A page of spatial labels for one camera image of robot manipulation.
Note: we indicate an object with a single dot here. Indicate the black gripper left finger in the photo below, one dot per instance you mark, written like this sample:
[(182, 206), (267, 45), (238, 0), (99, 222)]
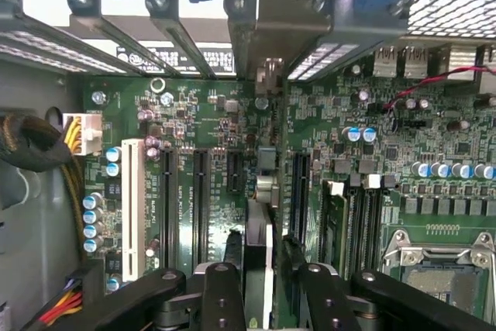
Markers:
[(224, 300)]

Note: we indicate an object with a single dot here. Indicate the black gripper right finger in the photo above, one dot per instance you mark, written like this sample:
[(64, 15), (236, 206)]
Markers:
[(325, 300)]

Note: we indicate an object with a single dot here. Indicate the black RAM slot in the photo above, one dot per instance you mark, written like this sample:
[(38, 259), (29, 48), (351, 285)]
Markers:
[(355, 230), (374, 230)]

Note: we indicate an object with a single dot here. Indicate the long black expansion slot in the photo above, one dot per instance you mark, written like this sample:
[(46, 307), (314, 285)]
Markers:
[(202, 211), (169, 211)]

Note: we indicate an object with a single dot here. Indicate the CPU socket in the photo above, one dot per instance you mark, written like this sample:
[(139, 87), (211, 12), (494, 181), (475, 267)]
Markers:
[(434, 284)]

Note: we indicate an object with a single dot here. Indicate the white expansion slot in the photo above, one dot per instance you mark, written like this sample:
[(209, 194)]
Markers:
[(133, 211)]

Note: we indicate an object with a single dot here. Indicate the short black expansion slot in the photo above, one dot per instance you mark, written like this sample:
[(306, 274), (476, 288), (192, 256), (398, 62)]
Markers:
[(235, 172)]

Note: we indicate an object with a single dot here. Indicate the green motherboard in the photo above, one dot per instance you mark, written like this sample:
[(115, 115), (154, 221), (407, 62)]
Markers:
[(217, 114)]

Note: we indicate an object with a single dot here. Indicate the black open PC case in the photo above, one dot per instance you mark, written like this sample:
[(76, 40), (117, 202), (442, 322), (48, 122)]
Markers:
[(38, 230)]

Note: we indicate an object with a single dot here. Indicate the white power connector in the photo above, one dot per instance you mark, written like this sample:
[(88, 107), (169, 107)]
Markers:
[(91, 133)]

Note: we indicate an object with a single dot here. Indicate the metal expansion slot cover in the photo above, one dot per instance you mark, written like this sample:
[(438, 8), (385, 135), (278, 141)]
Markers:
[(116, 36), (182, 44), (58, 50), (321, 59)]

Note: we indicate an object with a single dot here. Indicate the silver USB port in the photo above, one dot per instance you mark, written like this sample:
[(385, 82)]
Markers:
[(415, 61), (384, 61)]

